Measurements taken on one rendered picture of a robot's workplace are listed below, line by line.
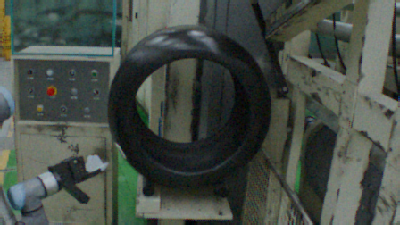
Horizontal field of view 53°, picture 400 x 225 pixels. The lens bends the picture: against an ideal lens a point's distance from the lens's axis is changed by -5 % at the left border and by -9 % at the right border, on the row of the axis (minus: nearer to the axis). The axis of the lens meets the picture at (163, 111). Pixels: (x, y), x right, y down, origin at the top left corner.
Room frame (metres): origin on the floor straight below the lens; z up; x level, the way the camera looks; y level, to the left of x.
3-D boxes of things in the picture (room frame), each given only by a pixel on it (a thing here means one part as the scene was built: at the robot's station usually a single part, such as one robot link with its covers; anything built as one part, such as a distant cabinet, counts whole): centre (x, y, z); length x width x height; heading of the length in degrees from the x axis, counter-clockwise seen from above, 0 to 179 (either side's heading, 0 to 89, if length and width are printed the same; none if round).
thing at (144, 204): (1.59, 0.05, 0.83); 0.36 x 0.09 x 0.06; 2
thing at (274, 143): (1.82, -0.46, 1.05); 0.20 x 0.15 x 0.30; 2
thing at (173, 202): (1.59, -0.09, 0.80); 0.37 x 0.36 x 0.02; 92
